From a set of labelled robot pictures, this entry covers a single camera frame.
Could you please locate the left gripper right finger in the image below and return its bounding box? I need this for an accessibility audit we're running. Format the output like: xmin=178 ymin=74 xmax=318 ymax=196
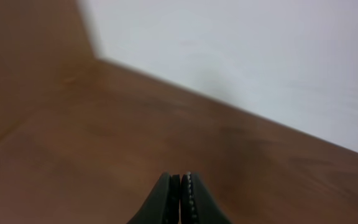
xmin=180 ymin=172 xmax=232 ymax=224

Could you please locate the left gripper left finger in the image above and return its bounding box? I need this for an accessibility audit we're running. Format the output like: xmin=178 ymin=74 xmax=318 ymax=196
xmin=127 ymin=172 xmax=181 ymax=224

